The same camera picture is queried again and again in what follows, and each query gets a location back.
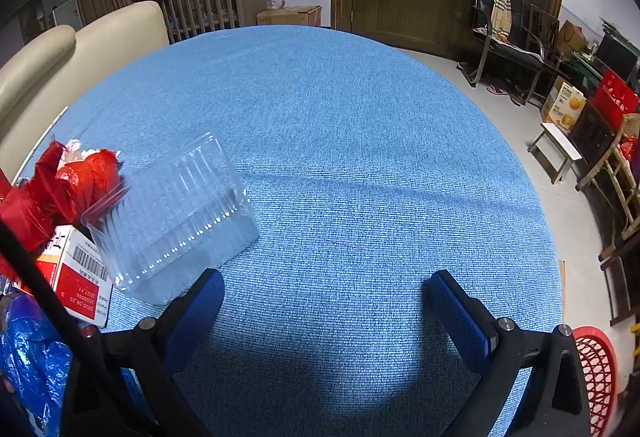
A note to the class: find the red gift bag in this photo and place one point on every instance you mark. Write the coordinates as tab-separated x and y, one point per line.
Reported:
617	97

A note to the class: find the beige sofa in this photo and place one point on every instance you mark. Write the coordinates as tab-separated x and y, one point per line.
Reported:
100	32

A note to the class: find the small red bag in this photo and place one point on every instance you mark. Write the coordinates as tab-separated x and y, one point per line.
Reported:
631	148

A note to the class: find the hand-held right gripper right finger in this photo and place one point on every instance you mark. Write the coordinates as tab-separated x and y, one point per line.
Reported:
455	317

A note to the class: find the red and white carton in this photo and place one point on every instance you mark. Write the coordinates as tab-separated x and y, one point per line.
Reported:
70	277

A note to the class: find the orange and white box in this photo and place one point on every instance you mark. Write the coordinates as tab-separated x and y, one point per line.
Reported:
562	104

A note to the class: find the white board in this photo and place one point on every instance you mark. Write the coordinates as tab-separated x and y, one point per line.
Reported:
67	13

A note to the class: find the rattan chair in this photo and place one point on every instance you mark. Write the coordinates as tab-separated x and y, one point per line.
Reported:
612	167

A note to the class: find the dark wooden side table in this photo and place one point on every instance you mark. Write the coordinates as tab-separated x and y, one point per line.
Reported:
592	132

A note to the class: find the white stool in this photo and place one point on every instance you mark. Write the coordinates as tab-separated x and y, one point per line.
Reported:
557	139

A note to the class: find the open brown cardboard box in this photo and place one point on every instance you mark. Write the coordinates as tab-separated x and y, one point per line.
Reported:
572	37

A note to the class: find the red plastic basket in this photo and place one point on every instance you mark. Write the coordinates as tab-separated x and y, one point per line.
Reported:
595	333

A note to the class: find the crumpled clear plastic bag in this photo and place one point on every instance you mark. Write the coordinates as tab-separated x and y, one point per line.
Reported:
276	3

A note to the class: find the plaid scarf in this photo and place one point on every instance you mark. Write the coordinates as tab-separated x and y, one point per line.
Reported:
501	9

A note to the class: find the black monitor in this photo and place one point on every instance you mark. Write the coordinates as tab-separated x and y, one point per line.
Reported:
617	54

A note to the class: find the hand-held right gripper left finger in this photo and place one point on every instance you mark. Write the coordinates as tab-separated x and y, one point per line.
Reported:
200	312

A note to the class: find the wooden crib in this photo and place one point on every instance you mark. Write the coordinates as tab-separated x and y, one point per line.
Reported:
210	2

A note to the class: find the red cloth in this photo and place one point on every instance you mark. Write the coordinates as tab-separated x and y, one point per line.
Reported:
30	212

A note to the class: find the green desk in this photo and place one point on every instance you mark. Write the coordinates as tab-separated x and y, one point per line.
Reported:
587	69

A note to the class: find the black metal chair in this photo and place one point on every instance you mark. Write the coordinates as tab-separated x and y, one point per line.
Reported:
515	49

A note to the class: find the blue plastic packet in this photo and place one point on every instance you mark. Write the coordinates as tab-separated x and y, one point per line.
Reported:
30	357

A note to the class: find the clear plastic container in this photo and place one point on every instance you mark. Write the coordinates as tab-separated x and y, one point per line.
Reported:
175	217

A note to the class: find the slim dark wooden chair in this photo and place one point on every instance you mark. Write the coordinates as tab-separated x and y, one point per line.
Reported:
545	24

